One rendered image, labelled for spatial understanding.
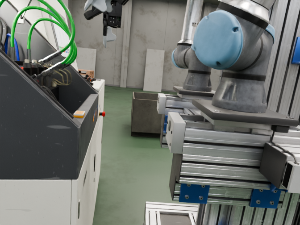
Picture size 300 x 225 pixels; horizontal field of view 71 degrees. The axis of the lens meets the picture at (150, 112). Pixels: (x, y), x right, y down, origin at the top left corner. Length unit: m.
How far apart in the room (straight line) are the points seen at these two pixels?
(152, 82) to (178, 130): 9.79
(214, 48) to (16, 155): 0.57
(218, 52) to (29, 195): 0.63
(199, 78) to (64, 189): 0.76
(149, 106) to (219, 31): 2.85
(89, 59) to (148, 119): 8.02
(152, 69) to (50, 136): 9.95
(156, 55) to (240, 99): 10.15
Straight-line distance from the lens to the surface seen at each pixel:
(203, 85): 1.08
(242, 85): 0.62
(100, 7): 0.76
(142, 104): 3.27
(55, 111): 0.61
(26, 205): 0.75
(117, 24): 1.03
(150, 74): 10.42
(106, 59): 11.14
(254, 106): 0.62
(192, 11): 1.26
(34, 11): 1.37
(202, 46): 0.51
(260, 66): 0.63
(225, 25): 0.48
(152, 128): 3.38
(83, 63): 11.05
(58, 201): 0.72
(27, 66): 0.98
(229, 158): 0.65
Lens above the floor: 1.13
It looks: 12 degrees down
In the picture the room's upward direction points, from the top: 6 degrees clockwise
